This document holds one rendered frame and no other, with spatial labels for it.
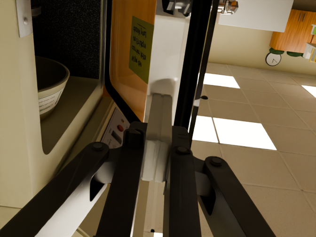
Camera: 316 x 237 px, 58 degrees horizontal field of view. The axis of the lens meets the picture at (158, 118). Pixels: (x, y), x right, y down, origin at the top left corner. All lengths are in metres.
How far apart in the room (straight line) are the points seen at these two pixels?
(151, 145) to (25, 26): 0.15
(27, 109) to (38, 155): 0.06
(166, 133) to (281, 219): 2.21
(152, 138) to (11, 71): 0.14
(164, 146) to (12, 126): 0.16
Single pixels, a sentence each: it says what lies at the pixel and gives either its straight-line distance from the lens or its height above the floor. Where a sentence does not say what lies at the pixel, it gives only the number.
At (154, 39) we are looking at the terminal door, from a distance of 0.35.
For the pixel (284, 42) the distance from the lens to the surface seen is 5.92.
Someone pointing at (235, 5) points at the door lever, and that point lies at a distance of 0.32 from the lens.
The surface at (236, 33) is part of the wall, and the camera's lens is 5.99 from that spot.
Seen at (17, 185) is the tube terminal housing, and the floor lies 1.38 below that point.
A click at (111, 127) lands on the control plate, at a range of 0.50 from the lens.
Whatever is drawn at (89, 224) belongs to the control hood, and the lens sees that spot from 0.35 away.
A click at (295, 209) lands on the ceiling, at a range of 2.50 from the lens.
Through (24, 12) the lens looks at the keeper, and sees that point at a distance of 0.26.
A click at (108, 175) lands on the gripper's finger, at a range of 0.16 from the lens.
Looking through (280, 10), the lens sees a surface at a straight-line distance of 5.42.
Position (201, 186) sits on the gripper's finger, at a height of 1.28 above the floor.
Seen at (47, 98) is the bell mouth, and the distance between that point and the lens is 0.38.
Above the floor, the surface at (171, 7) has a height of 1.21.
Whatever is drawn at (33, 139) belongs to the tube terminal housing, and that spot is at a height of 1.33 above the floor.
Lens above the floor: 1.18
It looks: 26 degrees up
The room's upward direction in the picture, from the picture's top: 173 degrees counter-clockwise
